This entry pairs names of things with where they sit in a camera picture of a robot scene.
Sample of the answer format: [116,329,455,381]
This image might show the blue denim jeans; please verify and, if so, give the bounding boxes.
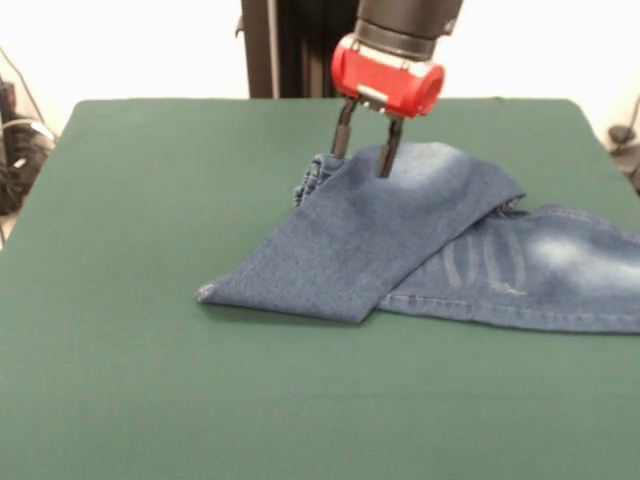
[193,141,640,335]

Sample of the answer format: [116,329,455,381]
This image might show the dark green table cloth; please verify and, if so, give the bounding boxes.
[0,97,640,480]

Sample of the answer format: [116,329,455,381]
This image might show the black cable bundle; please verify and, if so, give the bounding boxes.
[0,44,59,251]

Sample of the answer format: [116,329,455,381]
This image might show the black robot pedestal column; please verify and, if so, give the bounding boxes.
[239,0,364,100]

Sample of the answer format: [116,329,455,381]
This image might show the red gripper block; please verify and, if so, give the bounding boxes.
[330,35,446,179]

